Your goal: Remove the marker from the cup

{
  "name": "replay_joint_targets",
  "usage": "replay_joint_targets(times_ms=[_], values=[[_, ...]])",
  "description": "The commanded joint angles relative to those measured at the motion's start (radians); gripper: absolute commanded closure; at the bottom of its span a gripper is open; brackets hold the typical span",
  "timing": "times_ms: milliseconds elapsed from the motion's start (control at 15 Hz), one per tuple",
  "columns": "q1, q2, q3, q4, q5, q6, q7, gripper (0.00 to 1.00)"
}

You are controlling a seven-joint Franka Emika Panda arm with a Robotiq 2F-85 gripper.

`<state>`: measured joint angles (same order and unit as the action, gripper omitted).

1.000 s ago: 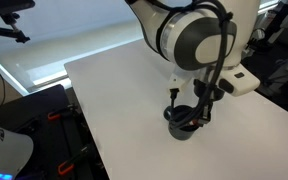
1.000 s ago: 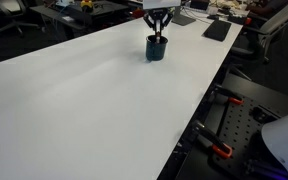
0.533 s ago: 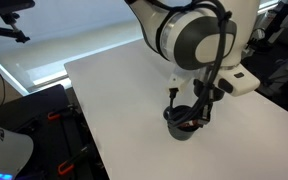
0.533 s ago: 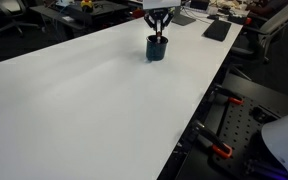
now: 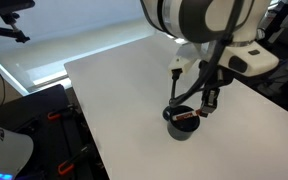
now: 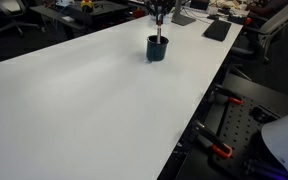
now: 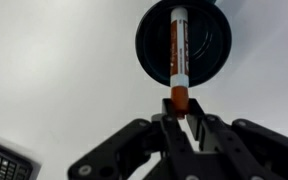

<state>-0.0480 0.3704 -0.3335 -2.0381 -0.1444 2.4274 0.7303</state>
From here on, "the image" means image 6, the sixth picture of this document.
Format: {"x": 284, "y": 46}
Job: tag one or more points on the grey monitor stand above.
{"x": 181, "y": 18}

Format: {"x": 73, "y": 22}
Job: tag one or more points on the black computer mouse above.
{"x": 212, "y": 16}

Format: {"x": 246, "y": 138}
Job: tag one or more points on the white ceramic mug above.
{"x": 168, "y": 19}

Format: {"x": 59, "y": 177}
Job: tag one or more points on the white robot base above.
{"x": 285, "y": 140}

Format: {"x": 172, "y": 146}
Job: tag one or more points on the yellow red emergency stop button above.
{"x": 87, "y": 4}

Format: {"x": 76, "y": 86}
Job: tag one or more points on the black box with orange tip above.
{"x": 239, "y": 19}

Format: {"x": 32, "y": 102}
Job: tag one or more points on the black office chair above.
{"x": 7, "y": 13}

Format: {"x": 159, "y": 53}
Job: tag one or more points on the grey office chair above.
{"x": 270, "y": 26}

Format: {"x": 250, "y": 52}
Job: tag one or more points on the black flat pad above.
{"x": 217, "y": 30}

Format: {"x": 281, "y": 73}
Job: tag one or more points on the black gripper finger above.
{"x": 164, "y": 7}
{"x": 153, "y": 8}

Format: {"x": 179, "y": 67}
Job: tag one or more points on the red small object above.
{"x": 138, "y": 13}

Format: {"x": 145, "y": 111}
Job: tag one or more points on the black background desk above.
{"x": 80, "y": 15}

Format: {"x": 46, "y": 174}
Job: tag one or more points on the white marker with orange cap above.
{"x": 158, "y": 33}

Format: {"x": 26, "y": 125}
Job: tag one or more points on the dark teal ceramic mug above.
{"x": 157, "y": 51}

